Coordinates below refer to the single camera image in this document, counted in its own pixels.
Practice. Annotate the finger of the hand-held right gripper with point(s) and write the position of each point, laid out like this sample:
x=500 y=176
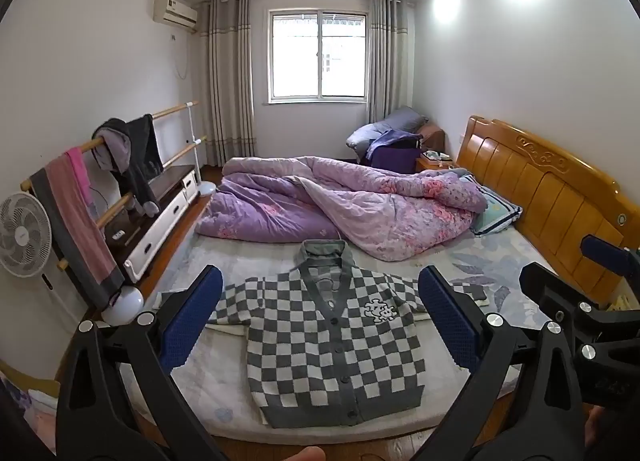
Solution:
x=602 y=253
x=545 y=291

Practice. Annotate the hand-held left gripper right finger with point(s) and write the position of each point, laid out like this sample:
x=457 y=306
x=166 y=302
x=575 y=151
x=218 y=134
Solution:
x=450 y=321

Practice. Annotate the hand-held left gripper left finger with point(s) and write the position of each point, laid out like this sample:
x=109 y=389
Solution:
x=192 y=321

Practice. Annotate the grey white checkered cardigan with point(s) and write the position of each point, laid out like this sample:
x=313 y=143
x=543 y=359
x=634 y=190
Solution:
x=320 y=356

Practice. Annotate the wooden bar clothes rack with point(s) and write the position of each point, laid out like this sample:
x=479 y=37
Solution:
x=170 y=112

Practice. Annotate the person's right hand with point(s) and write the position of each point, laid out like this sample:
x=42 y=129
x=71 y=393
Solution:
x=596 y=425

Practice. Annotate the yellow packet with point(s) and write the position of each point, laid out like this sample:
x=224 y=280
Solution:
x=622 y=301

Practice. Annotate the leaf print bed sheet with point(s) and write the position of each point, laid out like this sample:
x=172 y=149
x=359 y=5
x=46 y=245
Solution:
x=500 y=261

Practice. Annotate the wooden bed headboard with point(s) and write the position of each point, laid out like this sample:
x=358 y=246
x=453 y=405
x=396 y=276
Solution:
x=540 y=191

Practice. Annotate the light blue pillow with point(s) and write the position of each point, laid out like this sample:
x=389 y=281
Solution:
x=495 y=213

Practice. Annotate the white dark topped cabinet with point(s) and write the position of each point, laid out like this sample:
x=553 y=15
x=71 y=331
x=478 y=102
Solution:
x=160 y=226

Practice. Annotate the purple floral quilt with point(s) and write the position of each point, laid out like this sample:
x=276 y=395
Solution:
x=375 y=211

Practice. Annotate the grey collared shirt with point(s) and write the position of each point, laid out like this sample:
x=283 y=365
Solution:
x=320 y=247

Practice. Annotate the pink grey bordered towel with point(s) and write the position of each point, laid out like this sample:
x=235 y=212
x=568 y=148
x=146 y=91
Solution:
x=75 y=221

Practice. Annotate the person's foot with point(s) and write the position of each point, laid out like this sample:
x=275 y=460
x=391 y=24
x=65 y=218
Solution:
x=300 y=454

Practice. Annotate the purple bag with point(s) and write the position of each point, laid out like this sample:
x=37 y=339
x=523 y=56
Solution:
x=395 y=158

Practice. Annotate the black jacket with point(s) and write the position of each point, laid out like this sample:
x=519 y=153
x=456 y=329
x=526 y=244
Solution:
x=142 y=156

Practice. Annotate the white pink cloth pile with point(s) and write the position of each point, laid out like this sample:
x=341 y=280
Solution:
x=30 y=403

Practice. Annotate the bright pink cloth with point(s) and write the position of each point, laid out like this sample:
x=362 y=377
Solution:
x=79 y=171

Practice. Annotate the white standing fan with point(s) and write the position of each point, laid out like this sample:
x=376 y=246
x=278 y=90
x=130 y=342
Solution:
x=22 y=236

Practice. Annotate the grey hooded garment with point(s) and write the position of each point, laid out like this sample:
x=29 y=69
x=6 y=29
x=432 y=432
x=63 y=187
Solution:
x=112 y=143

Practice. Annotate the grey blue bedding pile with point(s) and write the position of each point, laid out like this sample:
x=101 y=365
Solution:
x=395 y=118

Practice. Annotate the grey beige striped curtain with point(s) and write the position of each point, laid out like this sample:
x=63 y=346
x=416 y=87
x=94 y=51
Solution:
x=390 y=56
x=227 y=81

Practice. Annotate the white framed window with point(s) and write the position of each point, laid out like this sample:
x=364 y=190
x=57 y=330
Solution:
x=320 y=56

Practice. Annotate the white wall air conditioner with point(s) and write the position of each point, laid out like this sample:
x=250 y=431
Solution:
x=172 y=13

